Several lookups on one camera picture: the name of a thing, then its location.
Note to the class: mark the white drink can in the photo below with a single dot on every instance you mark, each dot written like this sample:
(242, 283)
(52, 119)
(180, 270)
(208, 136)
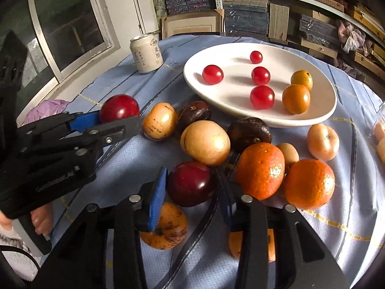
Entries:
(146, 54)

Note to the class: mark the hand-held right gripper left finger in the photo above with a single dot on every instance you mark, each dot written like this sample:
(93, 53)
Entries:
(158, 200)

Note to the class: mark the clear plastic clamshell container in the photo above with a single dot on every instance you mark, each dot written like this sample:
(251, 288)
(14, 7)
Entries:
(382, 110)

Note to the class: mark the pale pink crumpled bag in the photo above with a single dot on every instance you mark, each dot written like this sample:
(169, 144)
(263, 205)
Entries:
(350, 36)

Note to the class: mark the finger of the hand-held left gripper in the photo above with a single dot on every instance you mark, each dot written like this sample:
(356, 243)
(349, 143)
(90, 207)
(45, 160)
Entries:
(84, 122)
(117, 128)

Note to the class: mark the pale peach round fruit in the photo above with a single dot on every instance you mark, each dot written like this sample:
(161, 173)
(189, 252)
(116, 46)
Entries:
(322, 141)

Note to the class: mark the dark brown round fruit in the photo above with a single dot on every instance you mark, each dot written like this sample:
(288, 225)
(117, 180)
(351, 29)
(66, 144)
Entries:
(249, 132)
(194, 114)

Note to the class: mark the orange smooth round fruit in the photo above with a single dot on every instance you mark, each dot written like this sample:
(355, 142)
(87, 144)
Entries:
(296, 99)

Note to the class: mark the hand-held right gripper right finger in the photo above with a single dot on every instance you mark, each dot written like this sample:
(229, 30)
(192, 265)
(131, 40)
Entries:
(225, 201)

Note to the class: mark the large tan round fruit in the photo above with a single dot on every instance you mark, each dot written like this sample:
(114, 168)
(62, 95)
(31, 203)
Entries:
(205, 143)

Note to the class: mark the pink plastic bag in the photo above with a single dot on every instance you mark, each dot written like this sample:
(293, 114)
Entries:
(45, 110)

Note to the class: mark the white plate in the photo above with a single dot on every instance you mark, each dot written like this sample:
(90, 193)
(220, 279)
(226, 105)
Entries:
(228, 96)

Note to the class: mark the stack of light wooden cases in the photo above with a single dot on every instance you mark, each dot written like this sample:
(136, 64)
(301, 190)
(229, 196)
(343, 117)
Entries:
(361, 18)

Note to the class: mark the small tan round fruit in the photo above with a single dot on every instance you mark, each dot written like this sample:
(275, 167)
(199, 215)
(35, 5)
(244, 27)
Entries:
(288, 155)

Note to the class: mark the grey framed window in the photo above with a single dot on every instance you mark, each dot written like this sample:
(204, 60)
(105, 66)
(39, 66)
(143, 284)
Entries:
(69, 21)

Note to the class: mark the stack of grey-blue boxes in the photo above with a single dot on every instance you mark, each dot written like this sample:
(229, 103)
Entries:
(245, 21)

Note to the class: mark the cardboard box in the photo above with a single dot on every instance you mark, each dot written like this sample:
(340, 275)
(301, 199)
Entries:
(192, 16)

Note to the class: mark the beige upright boxes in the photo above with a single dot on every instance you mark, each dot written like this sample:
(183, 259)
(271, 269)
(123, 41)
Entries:
(278, 21)

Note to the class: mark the yellow-orange round fruit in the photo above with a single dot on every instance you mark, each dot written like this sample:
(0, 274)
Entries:
(301, 79)

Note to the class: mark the white leaning strip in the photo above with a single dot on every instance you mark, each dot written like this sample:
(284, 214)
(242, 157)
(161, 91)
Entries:
(140, 6)

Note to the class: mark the orange tangerine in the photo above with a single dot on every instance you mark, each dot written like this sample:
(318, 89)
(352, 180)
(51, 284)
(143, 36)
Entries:
(260, 171)
(309, 183)

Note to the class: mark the person's left hand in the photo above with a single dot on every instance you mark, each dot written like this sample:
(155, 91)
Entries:
(42, 219)

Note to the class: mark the stack of dark blue cases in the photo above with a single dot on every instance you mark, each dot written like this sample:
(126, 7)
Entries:
(318, 30)

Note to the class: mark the cluster of pale round fruits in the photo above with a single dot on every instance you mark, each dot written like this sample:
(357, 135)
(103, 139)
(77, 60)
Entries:
(381, 150)

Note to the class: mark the small red tomato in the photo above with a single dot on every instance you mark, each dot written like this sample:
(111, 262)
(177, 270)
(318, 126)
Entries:
(262, 97)
(256, 57)
(213, 74)
(260, 75)

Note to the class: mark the large tan speckled fruit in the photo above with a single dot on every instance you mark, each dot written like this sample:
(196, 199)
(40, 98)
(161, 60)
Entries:
(234, 243)

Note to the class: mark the dark red plum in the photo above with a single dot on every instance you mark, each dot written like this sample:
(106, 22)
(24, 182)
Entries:
(190, 183)
(120, 107)

